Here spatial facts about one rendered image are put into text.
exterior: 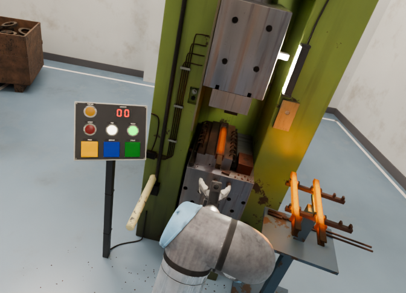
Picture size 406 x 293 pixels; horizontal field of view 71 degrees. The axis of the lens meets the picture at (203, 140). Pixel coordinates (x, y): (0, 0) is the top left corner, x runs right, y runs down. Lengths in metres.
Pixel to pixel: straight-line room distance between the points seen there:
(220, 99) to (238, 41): 0.28
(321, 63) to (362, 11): 0.27
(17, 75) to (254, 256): 3.99
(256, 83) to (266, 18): 0.28
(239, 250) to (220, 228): 0.06
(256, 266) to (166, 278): 0.20
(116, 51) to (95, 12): 0.64
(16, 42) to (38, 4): 1.44
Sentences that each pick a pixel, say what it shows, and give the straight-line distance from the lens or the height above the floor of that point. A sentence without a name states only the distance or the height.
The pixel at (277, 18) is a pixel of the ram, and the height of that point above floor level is 1.73.
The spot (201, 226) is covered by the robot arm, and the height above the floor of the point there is 1.38.
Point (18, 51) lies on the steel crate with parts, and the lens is 4.22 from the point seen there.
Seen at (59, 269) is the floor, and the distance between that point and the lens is 2.24.
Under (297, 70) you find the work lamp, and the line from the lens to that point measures 1.49.
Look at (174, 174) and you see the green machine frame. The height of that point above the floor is 0.68.
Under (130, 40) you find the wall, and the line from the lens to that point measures 5.13.
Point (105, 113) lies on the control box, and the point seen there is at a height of 1.16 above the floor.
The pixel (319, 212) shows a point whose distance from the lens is 1.48.
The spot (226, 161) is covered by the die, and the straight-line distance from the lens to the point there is 1.58.
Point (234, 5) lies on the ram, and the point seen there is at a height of 1.74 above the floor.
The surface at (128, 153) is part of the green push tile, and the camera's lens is 1.46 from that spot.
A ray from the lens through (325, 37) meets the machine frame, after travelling 1.52.
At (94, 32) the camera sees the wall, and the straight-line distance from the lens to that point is 5.25.
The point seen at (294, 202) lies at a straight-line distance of 1.46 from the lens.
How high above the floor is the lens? 1.84
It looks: 31 degrees down
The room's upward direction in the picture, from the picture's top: 14 degrees clockwise
